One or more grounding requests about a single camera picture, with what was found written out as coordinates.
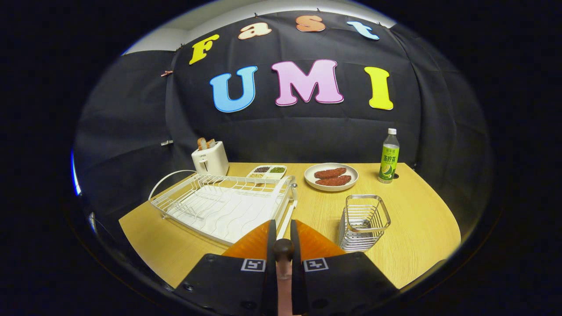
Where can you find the white three-compartment condiment tray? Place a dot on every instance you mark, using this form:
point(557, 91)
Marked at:
point(267, 172)

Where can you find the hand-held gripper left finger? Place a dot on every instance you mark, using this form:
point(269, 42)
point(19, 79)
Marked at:
point(271, 281)

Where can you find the white toaster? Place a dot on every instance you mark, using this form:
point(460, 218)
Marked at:
point(210, 160)

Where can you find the red sausage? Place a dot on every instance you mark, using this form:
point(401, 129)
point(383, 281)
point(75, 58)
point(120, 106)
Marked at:
point(330, 173)
point(334, 181)

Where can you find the black backdrop cloth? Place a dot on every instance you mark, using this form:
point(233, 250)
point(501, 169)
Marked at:
point(307, 131)

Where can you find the green label drink bottle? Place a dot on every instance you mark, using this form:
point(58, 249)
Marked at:
point(388, 162)

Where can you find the white plate with sausages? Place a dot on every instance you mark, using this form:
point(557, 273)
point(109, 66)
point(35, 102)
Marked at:
point(309, 175)

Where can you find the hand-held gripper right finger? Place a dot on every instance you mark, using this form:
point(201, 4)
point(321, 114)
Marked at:
point(297, 281)

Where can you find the toasted bread slice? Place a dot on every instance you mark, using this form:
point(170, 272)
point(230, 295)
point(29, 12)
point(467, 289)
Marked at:
point(202, 144)
point(211, 143)

